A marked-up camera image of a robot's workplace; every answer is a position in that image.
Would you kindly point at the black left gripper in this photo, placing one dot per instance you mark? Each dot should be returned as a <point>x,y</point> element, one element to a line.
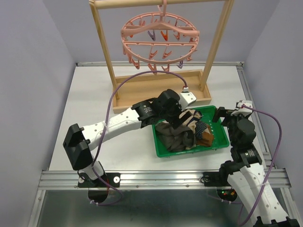
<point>175,121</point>

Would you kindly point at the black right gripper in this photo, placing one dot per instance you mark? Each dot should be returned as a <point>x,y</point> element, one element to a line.
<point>221,112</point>

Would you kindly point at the cream navy-trim underwear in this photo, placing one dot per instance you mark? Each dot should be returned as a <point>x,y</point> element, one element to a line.
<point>190,123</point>

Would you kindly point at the blue striped underwear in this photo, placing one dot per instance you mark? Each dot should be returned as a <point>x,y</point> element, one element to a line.
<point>200,128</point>

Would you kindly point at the dark olive underwear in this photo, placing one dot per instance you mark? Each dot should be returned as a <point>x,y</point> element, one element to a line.
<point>175,140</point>

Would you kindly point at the brown underwear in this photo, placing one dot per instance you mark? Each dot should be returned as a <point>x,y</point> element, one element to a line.
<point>206,140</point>

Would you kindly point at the pink round clip hanger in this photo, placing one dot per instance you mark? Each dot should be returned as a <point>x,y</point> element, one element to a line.
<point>160,39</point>

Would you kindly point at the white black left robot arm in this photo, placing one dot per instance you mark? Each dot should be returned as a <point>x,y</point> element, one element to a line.
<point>80,141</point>

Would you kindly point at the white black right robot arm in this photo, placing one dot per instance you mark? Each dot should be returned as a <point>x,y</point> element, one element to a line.
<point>246,174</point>

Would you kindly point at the green plastic tray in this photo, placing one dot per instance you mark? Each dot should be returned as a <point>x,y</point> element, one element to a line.
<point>215,128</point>

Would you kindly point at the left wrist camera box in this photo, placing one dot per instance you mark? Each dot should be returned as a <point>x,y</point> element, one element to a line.
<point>186,98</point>

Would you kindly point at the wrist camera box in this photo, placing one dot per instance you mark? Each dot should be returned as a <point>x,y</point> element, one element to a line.
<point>186,98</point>
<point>243,107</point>

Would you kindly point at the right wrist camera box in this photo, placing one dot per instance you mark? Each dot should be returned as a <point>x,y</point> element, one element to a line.
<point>243,107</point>

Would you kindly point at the aluminium mounting rail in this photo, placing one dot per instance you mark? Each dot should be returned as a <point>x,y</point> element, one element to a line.
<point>129,180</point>

